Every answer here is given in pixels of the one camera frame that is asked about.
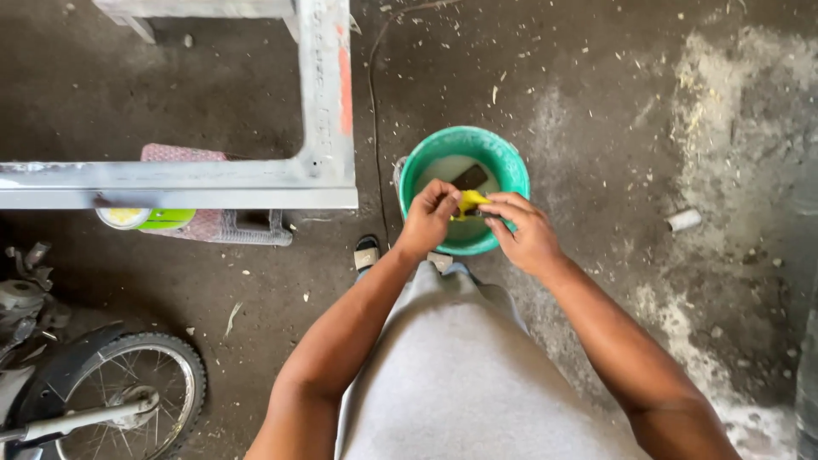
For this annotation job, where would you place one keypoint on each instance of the person's right hand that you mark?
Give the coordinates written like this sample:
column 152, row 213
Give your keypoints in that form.
column 527, row 236

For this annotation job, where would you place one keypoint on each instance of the person's left hand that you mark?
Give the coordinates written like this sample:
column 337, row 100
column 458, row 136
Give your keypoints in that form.
column 427, row 220

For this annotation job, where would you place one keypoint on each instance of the person's left fingers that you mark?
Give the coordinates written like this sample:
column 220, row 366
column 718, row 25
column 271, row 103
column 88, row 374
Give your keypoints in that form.
column 445, row 195

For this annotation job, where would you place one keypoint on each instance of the dark sandpaper piece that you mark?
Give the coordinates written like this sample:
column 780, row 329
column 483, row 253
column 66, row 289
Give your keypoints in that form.
column 470, row 177

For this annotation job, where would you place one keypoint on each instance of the green plastic bucket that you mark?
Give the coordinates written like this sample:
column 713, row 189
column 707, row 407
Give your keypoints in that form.
column 495, row 156

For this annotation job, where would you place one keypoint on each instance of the black and white sandal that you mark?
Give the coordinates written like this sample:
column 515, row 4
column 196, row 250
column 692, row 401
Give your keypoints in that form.
column 367, row 253

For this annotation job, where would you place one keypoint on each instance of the person's grey shirt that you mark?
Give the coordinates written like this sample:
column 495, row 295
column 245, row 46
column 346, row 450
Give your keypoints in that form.
column 460, row 377

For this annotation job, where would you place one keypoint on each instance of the pink plastic stool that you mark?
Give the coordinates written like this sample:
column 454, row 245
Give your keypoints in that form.
column 217, row 223

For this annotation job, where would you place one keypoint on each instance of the white cylinder piece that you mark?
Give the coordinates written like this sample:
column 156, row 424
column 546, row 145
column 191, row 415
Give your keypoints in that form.
column 684, row 220

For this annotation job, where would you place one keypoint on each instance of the green lidded can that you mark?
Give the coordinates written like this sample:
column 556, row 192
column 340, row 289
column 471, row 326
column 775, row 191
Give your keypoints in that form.
column 150, row 218

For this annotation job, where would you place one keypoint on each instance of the motorcycle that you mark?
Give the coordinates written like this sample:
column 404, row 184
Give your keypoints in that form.
column 76, row 370

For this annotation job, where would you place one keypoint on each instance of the grey metal frame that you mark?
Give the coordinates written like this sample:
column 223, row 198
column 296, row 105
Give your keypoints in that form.
column 323, row 115

